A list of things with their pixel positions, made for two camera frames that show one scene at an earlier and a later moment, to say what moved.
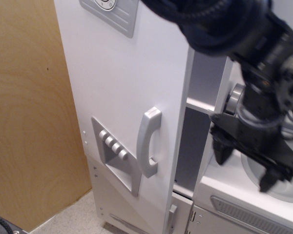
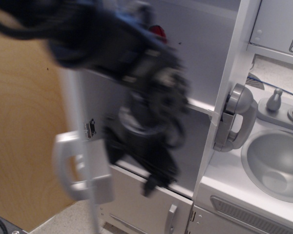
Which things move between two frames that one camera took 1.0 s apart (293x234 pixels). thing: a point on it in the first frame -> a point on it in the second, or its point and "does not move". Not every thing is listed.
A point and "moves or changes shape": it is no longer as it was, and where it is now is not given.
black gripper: x=262 y=141 -> x=145 y=133
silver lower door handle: x=171 y=218 does not move
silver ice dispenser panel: x=123 y=163 -> x=100 y=183
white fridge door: x=131 y=66 moves or changes shape
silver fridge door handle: x=150 y=122 moves or changes shape
